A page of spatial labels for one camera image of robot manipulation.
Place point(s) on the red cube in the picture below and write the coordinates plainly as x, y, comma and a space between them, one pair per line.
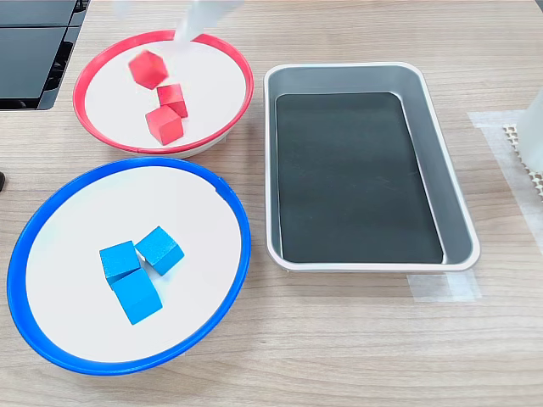
148, 70
171, 95
164, 125

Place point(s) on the blue cube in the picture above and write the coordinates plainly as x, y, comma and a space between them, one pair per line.
119, 258
138, 297
160, 250

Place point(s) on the black tray mat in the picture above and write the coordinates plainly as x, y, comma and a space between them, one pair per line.
356, 178

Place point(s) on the steel tray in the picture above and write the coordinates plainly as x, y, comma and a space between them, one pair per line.
449, 212

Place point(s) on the red-rimmed white plate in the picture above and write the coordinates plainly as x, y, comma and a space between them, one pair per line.
212, 85

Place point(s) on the black flat electronic device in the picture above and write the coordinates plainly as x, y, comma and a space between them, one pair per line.
29, 55

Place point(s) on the small black object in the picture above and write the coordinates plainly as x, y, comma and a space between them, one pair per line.
1, 181

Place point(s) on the blue-rimmed white plate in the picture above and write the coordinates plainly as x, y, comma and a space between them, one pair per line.
76, 220

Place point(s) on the clear tape patch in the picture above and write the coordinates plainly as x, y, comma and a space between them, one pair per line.
445, 287
492, 127

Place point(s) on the pale perforated base plate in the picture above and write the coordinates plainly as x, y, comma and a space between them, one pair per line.
511, 135

